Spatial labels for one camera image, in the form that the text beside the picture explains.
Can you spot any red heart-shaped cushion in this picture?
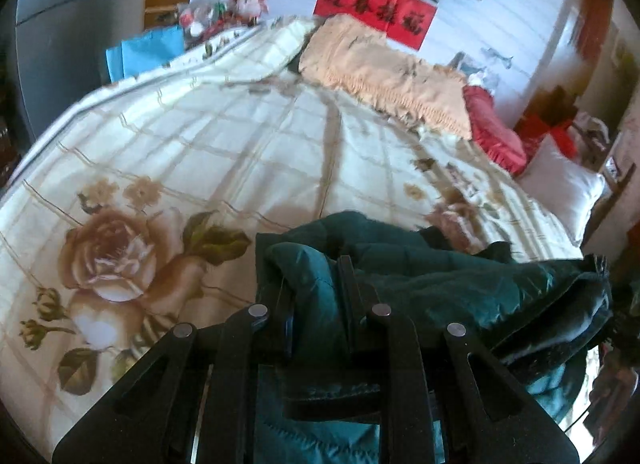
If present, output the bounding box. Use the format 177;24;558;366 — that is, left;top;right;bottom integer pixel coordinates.
463;85;527;177

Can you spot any peach ruffled pillow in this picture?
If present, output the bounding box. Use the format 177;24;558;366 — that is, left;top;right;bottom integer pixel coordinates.
299;14;472;140

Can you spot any white square pillow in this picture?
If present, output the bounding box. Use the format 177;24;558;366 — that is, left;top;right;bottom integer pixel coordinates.
518;135;605;247

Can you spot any plush doll with red hat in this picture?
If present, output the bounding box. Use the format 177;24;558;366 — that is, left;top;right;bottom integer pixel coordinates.
232;0;269;26

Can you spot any wooden chair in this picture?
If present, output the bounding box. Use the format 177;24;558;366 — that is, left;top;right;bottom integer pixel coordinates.
570;111;637;247

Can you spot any red banner with characters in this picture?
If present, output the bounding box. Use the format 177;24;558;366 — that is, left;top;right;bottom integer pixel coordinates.
314;0;437;50

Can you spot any grey wardrobe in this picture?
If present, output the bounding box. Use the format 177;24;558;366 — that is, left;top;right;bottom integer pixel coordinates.
1;0;144;150

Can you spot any framed photo on headboard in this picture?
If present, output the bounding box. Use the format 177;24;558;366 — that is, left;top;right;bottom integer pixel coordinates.
448;51;500;91

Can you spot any floral cream bed quilt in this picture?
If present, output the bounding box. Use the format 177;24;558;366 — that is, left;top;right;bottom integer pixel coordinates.
1;18;580;458

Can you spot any red bag on chair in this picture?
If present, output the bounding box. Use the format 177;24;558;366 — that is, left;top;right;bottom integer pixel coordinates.
514;114;578;161

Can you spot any dark green puffer jacket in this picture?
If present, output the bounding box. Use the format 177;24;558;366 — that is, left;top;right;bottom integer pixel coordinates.
253;212;611;463

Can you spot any blue paper bag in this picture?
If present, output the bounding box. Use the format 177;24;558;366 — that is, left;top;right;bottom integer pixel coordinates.
105;25;184;83

